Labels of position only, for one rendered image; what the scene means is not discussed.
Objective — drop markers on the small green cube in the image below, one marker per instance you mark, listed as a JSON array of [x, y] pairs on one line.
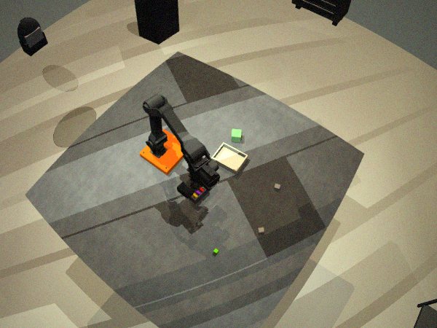
[[236, 135]]

